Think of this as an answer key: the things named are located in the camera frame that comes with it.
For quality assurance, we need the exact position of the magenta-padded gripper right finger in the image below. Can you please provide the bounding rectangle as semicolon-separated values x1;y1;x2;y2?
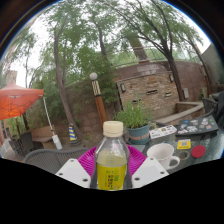
127;145;170;189

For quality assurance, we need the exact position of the small yellow card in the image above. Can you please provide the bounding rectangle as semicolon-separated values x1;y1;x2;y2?
176;138;192;150

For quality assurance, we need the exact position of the green plant in teal pot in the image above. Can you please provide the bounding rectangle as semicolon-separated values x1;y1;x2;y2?
114;99;158;145

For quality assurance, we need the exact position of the blue yellow striped cone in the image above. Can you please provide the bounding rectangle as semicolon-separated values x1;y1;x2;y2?
68;123;78;142

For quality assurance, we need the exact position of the white mug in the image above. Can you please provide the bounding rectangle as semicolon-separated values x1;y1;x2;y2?
146;142;181;171

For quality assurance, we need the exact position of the wooden lamp post with globe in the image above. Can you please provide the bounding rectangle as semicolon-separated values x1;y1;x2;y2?
89;72;108;129

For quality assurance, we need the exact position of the wooden bench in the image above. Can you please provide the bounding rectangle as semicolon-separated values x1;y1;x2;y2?
31;125;56;149

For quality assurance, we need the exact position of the grey wicker chair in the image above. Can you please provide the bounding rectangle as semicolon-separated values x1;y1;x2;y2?
23;147;89;174
201;97;219;118

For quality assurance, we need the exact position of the white sticker sheet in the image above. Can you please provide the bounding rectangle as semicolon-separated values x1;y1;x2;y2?
148;124;178;140

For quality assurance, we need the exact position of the group of dark patio chairs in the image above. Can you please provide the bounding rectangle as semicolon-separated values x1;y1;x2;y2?
8;131;36;156

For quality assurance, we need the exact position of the clear bottle with yellow label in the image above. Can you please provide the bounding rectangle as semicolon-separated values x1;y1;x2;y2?
94;120;132;191

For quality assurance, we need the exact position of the orange canopy tent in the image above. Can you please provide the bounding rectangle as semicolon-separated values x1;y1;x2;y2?
0;83;45;121

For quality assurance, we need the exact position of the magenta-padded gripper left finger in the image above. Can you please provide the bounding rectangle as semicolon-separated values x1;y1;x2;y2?
55;145;99;189

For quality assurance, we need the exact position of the flat round red coaster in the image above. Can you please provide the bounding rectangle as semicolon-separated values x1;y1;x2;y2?
190;144;207;159

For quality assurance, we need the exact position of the black jacket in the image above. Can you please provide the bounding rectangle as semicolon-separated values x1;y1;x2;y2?
213;91;224;131

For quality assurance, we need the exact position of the black laptop with stickers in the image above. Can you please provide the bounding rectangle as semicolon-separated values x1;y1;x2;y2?
175;114;219;137

